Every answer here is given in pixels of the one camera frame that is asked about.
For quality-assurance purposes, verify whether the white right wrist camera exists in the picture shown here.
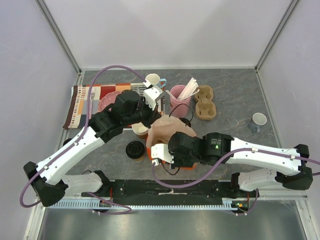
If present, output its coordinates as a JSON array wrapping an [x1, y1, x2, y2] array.
[[151, 143, 174, 166]]

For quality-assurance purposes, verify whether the pink handled fork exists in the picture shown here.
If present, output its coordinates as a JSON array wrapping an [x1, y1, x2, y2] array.
[[88, 87, 96, 119]]

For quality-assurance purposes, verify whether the pink utensil holder cup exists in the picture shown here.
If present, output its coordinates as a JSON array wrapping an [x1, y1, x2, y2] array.
[[170, 85, 191, 118]]

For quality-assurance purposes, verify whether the colourful patchwork placemat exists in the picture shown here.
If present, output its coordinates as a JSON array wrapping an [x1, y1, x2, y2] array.
[[63, 83, 164, 129]]

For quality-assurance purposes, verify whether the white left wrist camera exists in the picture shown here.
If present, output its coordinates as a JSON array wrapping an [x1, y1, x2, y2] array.
[[143, 85, 165, 110]]

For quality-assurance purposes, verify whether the grey cable duct rail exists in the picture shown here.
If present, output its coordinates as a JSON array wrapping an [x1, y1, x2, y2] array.
[[48, 198, 238, 211]]

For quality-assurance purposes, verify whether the pink polka dot plate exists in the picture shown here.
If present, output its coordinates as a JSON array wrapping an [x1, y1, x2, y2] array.
[[99, 91, 121, 111]]

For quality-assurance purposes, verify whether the orange paper bag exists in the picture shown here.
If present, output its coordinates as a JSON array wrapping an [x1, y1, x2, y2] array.
[[146, 114, 197, 160]]

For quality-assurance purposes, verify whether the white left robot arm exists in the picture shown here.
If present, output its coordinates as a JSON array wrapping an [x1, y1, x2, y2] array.
[[23, 87, 164, 207]]

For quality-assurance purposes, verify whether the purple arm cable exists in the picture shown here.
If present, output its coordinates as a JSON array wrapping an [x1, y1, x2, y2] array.
[[151, 147, 320, 217], [19, 65, 156, 216]]

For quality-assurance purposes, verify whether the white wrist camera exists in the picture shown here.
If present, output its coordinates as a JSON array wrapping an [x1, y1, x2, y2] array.
[[151, 143, 174, 166], [143, 85, 165, 110]]

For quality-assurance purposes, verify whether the stack of paper cups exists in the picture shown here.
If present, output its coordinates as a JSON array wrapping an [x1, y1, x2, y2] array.
[[131, 122, 149, 139]]

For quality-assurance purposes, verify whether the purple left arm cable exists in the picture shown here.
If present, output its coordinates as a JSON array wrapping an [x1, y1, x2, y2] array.
[[19, 65, 156, 216]]

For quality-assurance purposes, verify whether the light blue mug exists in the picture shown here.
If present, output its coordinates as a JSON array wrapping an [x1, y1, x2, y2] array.
[[145, 73, 167, 89]]

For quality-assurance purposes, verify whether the black plastic cup lid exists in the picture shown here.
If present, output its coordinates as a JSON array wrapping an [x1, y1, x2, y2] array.
[[125, 140, 146, 159]]

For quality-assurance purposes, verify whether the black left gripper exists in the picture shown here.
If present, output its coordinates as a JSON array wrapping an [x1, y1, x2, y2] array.
[[123, 95, 162, 129]]

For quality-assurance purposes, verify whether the brown paper coffee cup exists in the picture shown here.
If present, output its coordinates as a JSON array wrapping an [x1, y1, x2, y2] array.
[[132, 155, 144, 163]]

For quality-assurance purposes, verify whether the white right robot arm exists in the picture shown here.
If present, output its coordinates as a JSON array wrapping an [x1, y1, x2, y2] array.
[[168, 132, 313, 197]]

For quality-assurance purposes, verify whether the small white paper cup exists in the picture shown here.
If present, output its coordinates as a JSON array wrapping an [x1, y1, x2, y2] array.
[[248, 112, 268, 133]]

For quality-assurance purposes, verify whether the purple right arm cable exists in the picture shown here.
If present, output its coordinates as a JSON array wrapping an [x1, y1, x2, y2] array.
[[151, 147, 320, 217]]

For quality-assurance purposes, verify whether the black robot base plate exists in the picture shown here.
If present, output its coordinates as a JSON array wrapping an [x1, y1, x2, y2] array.
[[94, 179, 260, 205]]

